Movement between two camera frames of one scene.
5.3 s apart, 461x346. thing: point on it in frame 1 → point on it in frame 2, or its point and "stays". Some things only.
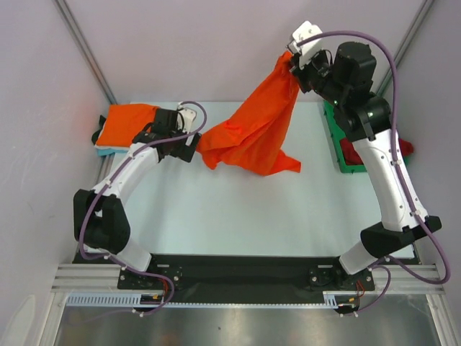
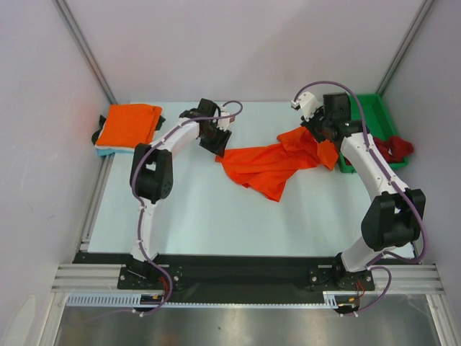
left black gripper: x=184 y=152 → x=219 y=145
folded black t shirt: x=101 y=122 stays
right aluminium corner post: x=405 y=47 stays
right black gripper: x=300 y=77 → x=325 y=129
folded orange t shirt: x=122 y=122 stays
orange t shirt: x=249 y=138 → x=266 y=166
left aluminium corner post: x=70 y=22 stays
